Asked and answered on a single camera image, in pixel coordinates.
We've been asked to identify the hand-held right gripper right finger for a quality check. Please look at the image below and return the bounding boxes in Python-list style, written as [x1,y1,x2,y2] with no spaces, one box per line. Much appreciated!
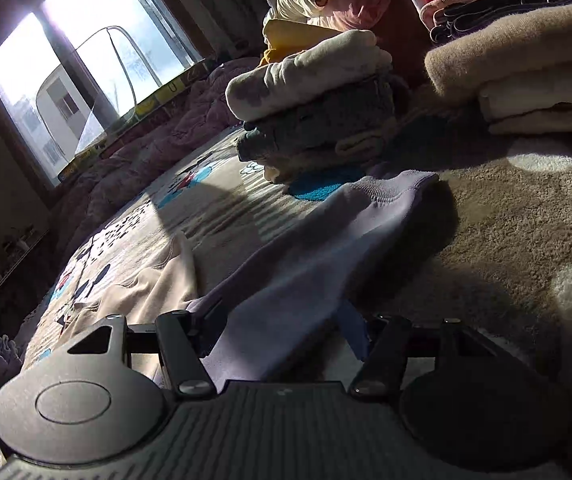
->
[335,302,502,397]

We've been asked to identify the lavender and beige sweatshirt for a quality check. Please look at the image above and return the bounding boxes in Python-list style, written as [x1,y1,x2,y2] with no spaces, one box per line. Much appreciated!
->
[53,170,439,392]

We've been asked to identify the white floral sweater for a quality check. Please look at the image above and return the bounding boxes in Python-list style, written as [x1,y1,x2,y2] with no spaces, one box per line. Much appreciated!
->
[226,29,393,122]

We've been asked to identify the pink quilt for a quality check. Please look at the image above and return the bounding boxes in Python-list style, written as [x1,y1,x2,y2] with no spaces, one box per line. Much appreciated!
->
[48,57,263,262]

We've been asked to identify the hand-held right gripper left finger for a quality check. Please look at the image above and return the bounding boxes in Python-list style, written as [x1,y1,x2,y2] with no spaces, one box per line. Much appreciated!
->
[63,309,229,397]

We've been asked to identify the bright window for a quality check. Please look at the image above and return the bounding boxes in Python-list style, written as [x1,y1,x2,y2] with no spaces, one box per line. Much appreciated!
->
[0,0,203,187]

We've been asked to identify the yellow knit garment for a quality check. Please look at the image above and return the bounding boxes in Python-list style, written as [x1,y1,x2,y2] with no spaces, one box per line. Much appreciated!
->
[258,45,308,67]

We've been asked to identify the alphabet printed border strip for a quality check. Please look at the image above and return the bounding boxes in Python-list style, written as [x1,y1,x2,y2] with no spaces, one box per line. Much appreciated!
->
[56,57,213,184]

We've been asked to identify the beige curtain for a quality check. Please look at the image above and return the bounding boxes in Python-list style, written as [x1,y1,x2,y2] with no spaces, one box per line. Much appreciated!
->
[156,0,287,57]

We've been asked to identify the cartoon mouse printed blanket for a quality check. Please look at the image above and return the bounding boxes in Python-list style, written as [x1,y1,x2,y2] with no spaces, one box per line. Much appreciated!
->
[16,85,572,393]

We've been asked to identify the tall stack of folded clothes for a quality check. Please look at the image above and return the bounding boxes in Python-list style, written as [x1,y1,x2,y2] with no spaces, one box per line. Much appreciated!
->
[406,0,572,137]

